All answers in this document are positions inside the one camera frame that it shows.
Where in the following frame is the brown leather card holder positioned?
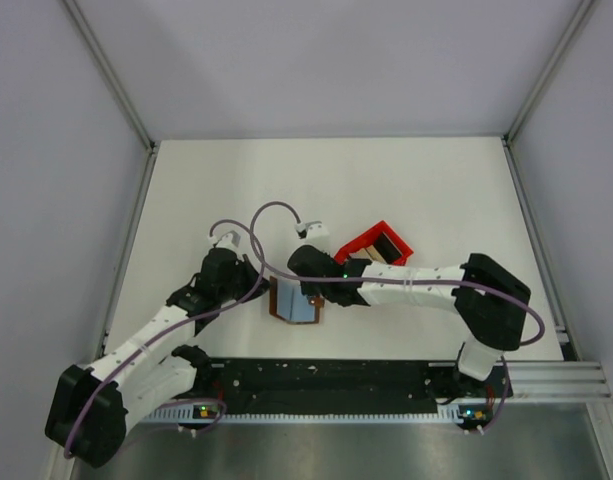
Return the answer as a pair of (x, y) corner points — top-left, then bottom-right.
(269, 276), (325, 326)

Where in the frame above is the red plastic card bin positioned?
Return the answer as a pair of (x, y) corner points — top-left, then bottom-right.
(333, 220), (414, 266)

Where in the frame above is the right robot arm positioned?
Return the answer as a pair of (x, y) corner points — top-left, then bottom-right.
(287, 245), (531, 396)

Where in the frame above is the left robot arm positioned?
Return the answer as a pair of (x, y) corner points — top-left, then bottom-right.
(45, 247), (269, 467)

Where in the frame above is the stack of cards in bin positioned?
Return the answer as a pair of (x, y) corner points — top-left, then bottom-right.
(350, 245), (385, 263)

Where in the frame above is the black card in bin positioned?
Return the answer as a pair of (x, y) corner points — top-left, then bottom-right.
(373, 233), (402, 265)

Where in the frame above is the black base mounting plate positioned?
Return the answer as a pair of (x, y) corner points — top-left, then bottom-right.
(175, 358), (513, 414)

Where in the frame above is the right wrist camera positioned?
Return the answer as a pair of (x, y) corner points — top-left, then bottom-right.
(295, 221), (330, 241)

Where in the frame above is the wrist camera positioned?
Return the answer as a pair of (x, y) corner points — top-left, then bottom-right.
(208, 230), (241, 252)
(295, 221), (330, 241)

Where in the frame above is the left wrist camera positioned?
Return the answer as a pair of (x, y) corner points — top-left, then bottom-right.
(208, 230), (241, 252)

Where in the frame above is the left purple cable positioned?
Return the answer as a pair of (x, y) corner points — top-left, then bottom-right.
(63, 218), (267, 460)

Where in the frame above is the purple cable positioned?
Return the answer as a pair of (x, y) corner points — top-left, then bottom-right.
(249, 201), (546, 436)
(63, 218), (267, 460)

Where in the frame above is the white slotted cable duct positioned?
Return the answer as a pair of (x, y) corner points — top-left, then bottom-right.
(141, 404), (487, 426)

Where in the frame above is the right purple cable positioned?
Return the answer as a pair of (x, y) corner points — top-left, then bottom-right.
(249, 201), (546, 436)

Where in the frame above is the aluminium frame left post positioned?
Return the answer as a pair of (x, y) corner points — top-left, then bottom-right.
(58, 0), (156, 151)

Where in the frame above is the aluminium frame post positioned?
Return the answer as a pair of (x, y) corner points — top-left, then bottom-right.
(58, 0), (156, 151)
(503, 0), (600, 145)

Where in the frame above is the aluminium frame front rail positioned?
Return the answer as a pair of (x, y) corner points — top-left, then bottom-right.
(73, 362), (612, 401)

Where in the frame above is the aluminium frame right post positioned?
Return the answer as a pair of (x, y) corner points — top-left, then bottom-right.
(503, 0), (600, 145)

